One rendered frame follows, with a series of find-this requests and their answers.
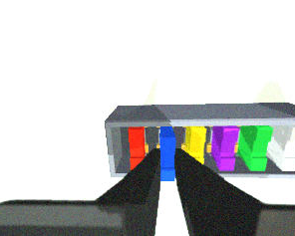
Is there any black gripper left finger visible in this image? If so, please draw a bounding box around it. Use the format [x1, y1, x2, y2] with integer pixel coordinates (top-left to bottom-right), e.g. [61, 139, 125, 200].
[0, 148, 161, 236]

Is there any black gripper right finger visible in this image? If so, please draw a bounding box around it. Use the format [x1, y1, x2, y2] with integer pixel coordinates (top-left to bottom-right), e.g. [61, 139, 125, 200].
[174, 148, 295, 236]

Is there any yellow fuse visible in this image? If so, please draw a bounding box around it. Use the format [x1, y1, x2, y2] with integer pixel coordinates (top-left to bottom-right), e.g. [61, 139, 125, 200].
[185, 126, 206, 163]

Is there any red fuse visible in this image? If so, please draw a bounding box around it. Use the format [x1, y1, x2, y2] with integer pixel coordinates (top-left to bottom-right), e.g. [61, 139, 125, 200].
[129, 126, 146, 169]

